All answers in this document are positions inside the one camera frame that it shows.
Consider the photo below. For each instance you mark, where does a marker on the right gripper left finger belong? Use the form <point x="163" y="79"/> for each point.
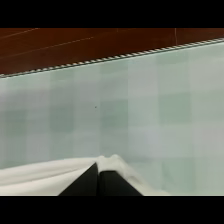
<point x="85" y="185"/>

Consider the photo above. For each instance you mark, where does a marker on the white shirt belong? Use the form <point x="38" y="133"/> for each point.
<point x="40" y="178"/>

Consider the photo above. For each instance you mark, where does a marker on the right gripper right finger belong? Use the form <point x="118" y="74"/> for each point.
<point x="116" y="185"/>

